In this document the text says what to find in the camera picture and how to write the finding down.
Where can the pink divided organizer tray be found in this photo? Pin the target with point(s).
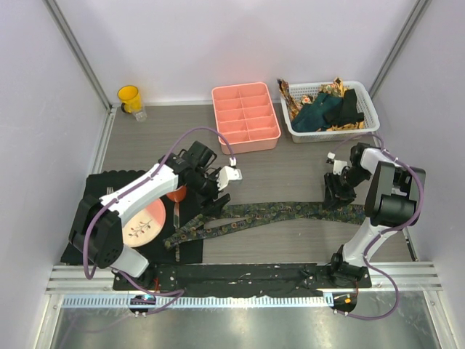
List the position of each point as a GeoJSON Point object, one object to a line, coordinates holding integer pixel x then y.
{"type": "Point", "coordinates": [245, 117]}

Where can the yellow floral tie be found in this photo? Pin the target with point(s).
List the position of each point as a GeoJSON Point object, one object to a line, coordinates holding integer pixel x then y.
{"type": "Point", "coordinates": [336, 89]}

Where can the orange mug white inside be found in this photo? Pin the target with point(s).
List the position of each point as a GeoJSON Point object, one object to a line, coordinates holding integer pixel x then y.
{"type": "Point", "coordinates": [178, 195]}

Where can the pink and cream plate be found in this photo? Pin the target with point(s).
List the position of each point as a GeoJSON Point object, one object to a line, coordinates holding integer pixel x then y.
{"type": "Point", "coordinates": [145, 226]}

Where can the black scalloped placemat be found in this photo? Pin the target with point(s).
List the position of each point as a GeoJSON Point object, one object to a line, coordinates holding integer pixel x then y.
{"type": "Point", "coordinates": [189, 252]}

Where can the clear small glass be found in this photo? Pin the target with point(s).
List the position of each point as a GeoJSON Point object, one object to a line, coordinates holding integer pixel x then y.
{"type": "Point", "coordinates": [140, 115]}

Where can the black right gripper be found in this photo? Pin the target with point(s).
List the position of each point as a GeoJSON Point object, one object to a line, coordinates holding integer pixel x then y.
{"type": "Point", "coordinates": [334, 195]}

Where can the knife with patterned handle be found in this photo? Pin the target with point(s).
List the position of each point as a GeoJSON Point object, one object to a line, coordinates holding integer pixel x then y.
{"type": "Point", "coordinates": [176, 226]}

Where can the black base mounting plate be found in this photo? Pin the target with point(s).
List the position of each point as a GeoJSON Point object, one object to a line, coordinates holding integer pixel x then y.
{"type": "Point", "coordinates": [251, 280]}

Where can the black tie in basket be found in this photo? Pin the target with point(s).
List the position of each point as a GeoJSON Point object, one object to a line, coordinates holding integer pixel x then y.
{"type": "Point", "coordinates": [345, 112]}

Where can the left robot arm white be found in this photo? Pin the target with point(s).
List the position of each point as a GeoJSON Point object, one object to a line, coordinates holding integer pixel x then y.
{"type": "Point", "coordinates": [97, 229]}

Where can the yellow plastic cup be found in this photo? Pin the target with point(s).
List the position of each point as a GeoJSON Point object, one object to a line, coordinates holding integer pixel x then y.
{"type": "Point", "coordinates": [131, 101]}

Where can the aluminium frame rail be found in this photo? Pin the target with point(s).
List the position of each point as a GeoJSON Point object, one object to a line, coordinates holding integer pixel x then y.
{"type": "Point", "coordinates": [108, 290]}

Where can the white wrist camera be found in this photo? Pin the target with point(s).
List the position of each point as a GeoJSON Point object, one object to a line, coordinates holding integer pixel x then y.
{"type": "Point", "coordinates": [338, 165]}
{"type": "Point", "coordinates": [227, 175]}

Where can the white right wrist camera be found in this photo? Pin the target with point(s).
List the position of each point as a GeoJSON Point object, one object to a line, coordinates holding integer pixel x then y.
{"type": "Point", "coordinates": [338, 165]}

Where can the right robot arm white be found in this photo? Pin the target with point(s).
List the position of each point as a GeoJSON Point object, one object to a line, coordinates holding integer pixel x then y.
{"type": "Point", "coordinates": [394, 202]}

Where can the dark patterned necktie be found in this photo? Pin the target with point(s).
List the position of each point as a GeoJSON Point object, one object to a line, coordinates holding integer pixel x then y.
{"type": "Point", "coordinates": [238, 217]}

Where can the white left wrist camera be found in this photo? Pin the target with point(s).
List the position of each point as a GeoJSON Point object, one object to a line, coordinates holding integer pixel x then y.
{"type": "Point", "coordinates": [227, 175]}

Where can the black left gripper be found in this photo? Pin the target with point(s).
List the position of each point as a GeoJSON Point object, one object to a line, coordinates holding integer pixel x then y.
{"type": "Point", "coordinates": [215, 208]}

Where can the white plastic basket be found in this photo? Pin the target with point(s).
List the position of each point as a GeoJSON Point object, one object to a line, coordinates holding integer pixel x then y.
{"type": "Point", "coordinates": [364, 105]}

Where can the teal green tie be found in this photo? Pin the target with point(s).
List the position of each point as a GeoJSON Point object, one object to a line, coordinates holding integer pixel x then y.
{"type": "Point", "coordinates": [310, 117]}

